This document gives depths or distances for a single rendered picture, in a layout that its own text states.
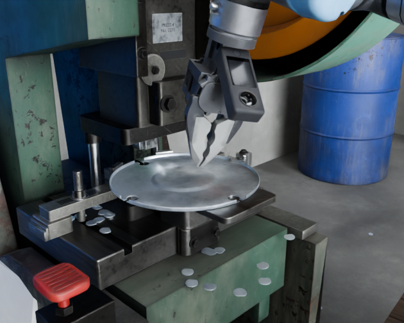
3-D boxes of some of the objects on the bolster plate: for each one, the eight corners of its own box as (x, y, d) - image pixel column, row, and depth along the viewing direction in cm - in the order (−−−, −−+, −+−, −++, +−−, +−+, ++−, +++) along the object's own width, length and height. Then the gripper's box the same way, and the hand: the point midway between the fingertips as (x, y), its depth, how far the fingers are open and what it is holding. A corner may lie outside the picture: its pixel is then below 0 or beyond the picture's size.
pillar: (104, 186, 102) (99, 122, 98) (95, 189, 101) (90, 124, 96) (97, 183, 104) (93, 120, 99) (89, 186, 102) (83, 122, 98)
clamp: (122, 213, 97) (118, 165, 94) (45, 241, 86) (38, 188, 82) (104, 204, 101) (101, 157, 98) (29, 231, 90) (22, 179, 86)
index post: (251, 190, 108) (252, 149, 105) (243, 193, 106) (244, 152, 103) (242, 186, 110) (243, 147, 107) (233, 190, 108) (234, 149, 105)
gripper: (247, 27, 73) (211, 148, 83) (193, 16, 70) (161, 144, 79) (271, 45, 66) (229, 175, 76) (211, 34, 63) (175, 171, 73)
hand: (202, 161), depth 75 cm, fingers closed
